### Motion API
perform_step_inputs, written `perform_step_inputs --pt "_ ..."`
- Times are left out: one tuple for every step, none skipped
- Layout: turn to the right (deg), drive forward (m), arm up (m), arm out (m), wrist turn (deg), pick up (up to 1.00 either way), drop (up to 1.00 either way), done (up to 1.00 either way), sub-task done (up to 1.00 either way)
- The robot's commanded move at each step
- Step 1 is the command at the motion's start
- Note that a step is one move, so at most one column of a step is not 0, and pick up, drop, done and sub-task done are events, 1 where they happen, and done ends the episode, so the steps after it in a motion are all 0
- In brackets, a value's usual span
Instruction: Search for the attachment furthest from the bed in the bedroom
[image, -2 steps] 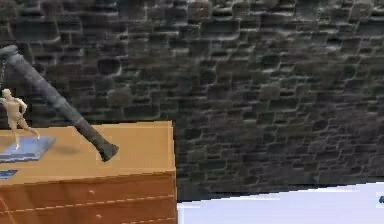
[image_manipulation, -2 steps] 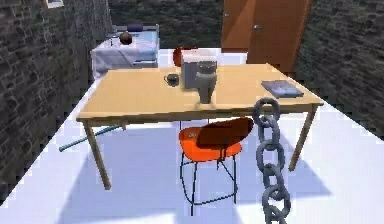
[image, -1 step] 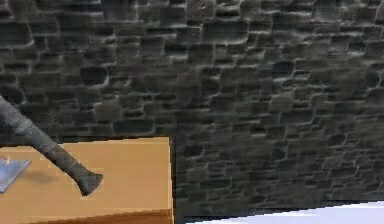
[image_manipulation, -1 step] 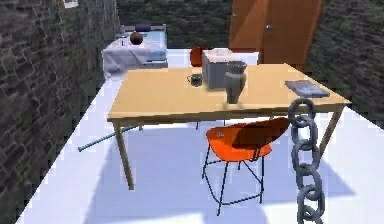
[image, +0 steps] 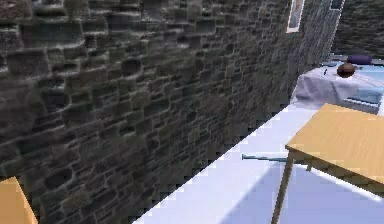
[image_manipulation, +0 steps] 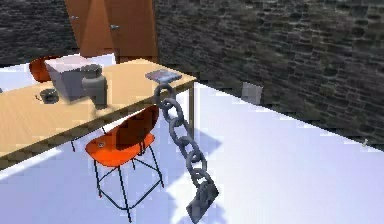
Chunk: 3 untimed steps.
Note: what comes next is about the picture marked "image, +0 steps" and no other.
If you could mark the bed with pale bedspread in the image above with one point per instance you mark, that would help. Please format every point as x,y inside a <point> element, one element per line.
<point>320,87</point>

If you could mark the teal thin rod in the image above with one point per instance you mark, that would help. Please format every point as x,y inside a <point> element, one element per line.
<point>263,158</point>

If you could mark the small dark object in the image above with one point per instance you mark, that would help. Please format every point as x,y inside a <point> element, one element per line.
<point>325,71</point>

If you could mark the light wooden table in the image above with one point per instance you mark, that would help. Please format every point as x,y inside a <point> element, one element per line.
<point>343,140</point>

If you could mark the brown ball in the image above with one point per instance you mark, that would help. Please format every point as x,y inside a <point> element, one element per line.
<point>345,70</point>

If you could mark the blue folded cloth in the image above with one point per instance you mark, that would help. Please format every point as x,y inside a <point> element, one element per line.
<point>366,96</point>

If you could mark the purple pillow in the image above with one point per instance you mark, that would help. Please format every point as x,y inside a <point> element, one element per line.
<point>359,59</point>

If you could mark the orange wooden furniture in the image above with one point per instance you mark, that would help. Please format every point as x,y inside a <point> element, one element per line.
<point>13,206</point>

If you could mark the dark framed wall picture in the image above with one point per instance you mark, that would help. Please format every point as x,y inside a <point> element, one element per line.
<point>336,4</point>

